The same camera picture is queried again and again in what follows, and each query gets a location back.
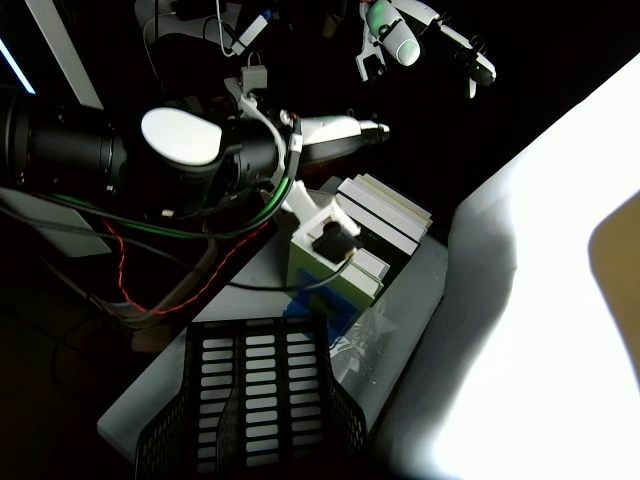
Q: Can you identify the white charger plug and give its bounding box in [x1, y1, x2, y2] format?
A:
[240, 52, 270, 91]

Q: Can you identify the cream book beige spine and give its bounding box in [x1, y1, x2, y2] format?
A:
[349, 173, 433, 226]

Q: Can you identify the white power strip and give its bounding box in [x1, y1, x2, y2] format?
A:
[223, 74, 257, 104]

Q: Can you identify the black Let It Be book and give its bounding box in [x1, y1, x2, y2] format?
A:
[333, 190, 420, 255]

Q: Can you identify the white adapter stick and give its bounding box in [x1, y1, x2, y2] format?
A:
[230, 12, 270, 56]

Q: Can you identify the green book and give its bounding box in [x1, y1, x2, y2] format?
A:
[286, 234, 384, 309]

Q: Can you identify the clear plastic film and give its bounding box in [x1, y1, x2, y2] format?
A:
[327, 302, 401, 389]

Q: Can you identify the black mesh file rack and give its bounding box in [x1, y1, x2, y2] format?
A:
[133, 315, 371, 480]

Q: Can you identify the white frame with light strip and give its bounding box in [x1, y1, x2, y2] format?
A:
[0, 0, 111, 259]

